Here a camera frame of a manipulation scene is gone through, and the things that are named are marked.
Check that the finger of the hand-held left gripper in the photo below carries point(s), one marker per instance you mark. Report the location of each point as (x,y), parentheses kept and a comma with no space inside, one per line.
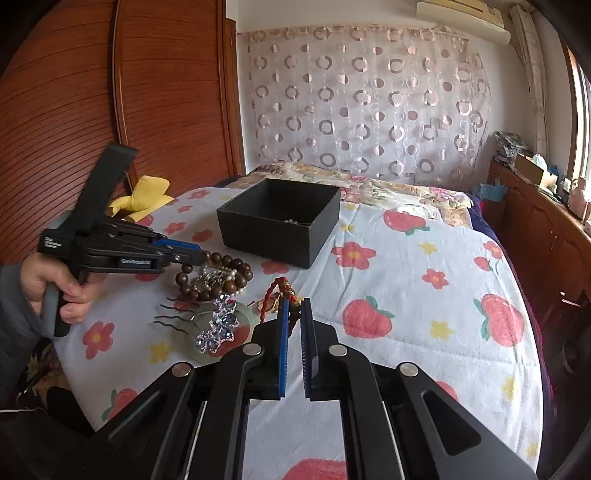
(187,258)
(180,245)

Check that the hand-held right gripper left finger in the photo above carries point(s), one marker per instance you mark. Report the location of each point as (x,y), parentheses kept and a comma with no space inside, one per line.
(282,350)

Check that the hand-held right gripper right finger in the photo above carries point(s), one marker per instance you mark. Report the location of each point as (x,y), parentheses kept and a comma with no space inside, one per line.
(305,350)

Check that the pale green jade bangle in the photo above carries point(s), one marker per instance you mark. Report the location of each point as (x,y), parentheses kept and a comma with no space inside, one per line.
(245,319)

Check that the silver crystal hair comb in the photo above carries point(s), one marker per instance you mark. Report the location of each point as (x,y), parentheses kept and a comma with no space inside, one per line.
(221,318)

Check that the black jewelry box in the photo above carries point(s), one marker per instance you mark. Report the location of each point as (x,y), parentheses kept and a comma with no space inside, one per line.
(268,235)

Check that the person's left forearm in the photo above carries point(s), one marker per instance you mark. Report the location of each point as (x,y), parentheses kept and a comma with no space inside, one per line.
(16,323)

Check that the person's left hand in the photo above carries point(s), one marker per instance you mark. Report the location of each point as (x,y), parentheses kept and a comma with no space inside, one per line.
(41,277)

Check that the yellow plush toy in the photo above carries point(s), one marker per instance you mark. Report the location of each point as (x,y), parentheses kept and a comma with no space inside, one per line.
(143,191)

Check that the strawberry print blanket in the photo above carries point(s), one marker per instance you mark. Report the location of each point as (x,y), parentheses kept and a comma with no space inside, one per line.
(392,286)

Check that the wooden headboard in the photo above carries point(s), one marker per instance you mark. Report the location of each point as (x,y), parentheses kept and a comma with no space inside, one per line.
(161,92)

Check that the floral quilt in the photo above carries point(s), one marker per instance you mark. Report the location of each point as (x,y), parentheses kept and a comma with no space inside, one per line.
(392,189)

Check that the dark blue bed sheet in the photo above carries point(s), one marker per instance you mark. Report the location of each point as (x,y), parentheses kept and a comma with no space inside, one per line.
(489,221)

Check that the circle pattern sheer curtain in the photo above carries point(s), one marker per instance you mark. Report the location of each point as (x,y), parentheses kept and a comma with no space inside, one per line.
(360,101)

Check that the blue plastic bag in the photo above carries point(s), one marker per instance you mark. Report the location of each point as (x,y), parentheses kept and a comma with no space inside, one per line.
(491,191)

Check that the wooden window cabinet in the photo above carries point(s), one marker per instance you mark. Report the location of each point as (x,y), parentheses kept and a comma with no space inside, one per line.
(531,217)

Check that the cardboard box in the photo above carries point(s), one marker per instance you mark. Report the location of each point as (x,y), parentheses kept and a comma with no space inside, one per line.
(531,170)

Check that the pile of magazines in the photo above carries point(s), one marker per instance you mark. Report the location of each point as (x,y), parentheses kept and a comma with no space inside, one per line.
(510,145)

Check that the pink kettle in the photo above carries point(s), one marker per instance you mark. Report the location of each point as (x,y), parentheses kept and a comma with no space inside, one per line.
(578,196)

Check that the beige window curtain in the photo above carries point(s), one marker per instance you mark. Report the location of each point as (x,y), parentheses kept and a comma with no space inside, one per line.
(531,69)

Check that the window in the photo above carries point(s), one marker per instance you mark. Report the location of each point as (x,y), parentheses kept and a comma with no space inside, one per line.
(579,115)

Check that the wall air conditioner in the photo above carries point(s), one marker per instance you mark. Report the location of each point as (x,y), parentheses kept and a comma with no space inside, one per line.
(466,18)

